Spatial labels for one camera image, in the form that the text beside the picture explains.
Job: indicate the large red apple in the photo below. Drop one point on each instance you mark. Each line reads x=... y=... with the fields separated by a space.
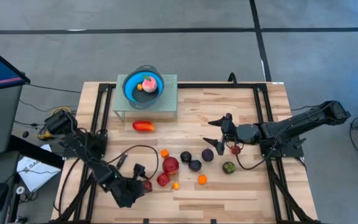
x=170 y=165

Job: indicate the black hook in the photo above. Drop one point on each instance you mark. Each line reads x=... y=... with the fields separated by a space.
x=232 y=78

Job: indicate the black metal beam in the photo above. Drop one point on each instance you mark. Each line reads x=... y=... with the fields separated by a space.
x=36 y=150

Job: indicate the black aluminium table frame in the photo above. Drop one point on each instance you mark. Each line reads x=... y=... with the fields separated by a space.
x=216 y=85

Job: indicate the white tape roll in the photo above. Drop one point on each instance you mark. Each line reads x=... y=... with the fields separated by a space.
x=20 y=190

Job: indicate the dark eggplant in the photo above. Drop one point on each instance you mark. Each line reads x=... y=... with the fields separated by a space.
x=228 y=167

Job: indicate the pale green metal riser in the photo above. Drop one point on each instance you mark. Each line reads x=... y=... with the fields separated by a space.
x=169 y=93

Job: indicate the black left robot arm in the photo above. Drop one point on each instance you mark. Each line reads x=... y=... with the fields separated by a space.
x=101 y=172

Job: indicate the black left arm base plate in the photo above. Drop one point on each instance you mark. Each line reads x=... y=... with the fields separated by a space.
x=99 y=140

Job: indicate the yellow plug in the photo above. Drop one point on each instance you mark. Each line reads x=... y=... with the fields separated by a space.
x=46 y=135

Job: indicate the blue collapsible bowl grey rim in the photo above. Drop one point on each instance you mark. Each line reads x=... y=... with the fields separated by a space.
x=129 y=88

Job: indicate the tiny yellow orange fruit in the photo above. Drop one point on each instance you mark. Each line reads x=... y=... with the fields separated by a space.
x=139 y=86

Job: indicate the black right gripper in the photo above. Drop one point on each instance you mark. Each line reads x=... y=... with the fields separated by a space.
x=247 y=133

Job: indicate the small red pomegranate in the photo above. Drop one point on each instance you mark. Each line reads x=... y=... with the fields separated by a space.
x=236 y=150

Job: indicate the orange tangerine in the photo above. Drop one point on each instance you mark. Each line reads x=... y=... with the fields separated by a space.
x=202 y=179

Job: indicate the small round orange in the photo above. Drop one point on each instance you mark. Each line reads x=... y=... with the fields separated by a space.
x=164 y=153

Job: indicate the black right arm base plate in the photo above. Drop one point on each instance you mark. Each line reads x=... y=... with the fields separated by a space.
x=286 y=151

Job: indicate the pink peach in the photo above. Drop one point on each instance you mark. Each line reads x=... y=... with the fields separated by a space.
x=149 y=85

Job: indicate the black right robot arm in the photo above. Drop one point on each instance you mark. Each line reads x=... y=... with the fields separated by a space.
x=306 y=123

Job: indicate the white booklet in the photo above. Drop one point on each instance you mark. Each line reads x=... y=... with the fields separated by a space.
x=37 y=172

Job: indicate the black plum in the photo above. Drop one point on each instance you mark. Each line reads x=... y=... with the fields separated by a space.
x=186 y=156

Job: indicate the black tool silver tip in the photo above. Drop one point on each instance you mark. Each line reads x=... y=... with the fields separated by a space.
x=122 y=160

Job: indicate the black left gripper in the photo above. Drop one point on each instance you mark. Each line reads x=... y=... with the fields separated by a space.
x=129 y=193

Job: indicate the dark red round fruit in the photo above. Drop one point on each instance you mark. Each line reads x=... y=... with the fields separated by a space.
x=148 y=186

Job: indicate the red bell pepper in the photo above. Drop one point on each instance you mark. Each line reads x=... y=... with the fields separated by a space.
x=143 y=126

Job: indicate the small black puck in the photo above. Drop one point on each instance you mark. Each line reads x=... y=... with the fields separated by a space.
x=25 y=134

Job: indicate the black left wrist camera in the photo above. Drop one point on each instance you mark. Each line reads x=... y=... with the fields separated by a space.
x=139 y=170

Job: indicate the red yellow apple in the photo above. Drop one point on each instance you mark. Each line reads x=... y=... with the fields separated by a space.
x=163 y=180

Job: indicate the purple wrinkled passion fruit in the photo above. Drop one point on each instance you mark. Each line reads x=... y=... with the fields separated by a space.
x=207 y=155
x=194 y=165

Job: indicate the black table edge bracket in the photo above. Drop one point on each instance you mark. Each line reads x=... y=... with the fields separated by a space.
x=146 y=221
x=213 y=221

